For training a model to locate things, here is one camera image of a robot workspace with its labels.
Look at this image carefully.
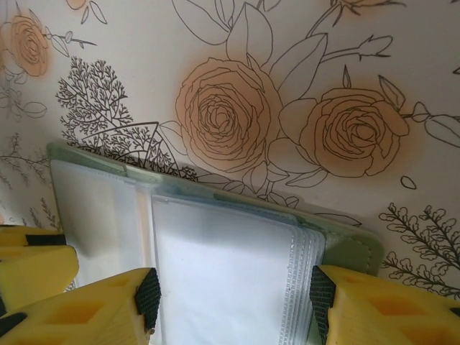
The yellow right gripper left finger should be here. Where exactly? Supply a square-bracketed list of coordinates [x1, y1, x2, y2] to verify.
[0, 267, 162, 345]

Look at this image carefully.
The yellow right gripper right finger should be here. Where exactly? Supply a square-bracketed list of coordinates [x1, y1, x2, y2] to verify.
[310, 264, 460, 345]

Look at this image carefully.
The green card holder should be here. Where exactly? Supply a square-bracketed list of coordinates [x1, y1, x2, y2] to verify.
[46, 139, 384, 345]

